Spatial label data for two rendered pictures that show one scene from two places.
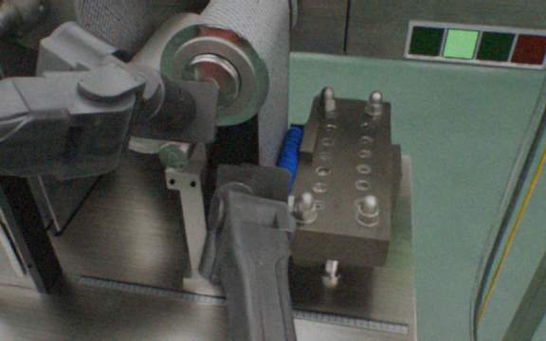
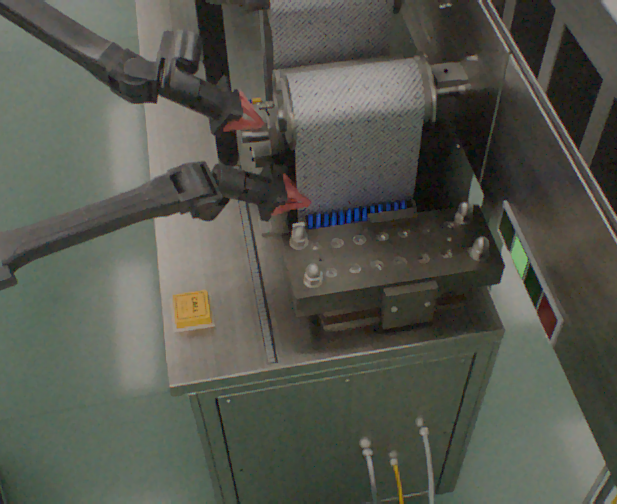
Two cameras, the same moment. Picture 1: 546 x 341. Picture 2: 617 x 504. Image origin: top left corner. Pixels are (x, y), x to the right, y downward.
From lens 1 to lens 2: 1.18 m
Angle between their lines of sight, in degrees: 49
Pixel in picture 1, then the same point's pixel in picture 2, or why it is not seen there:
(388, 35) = (497, 199)
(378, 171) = (378, 276)
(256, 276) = (134, 193)
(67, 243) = not seen: hidden behind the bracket
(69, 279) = (233, 161)
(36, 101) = (103, 57)
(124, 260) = not seen: hidden behind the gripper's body
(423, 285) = not seen: outside the picture
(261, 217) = (184, 184)
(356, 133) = (430, 249)
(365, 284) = (305, 326)
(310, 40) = (470, 152)
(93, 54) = (173, 52)
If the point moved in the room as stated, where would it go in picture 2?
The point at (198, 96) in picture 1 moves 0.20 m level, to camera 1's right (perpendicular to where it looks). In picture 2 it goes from (225, 108) to (262, 184)
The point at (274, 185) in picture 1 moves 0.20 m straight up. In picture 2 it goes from (270, 198) to (263, 116)
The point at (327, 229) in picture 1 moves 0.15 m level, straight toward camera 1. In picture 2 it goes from (290, 259) to (211, 273)
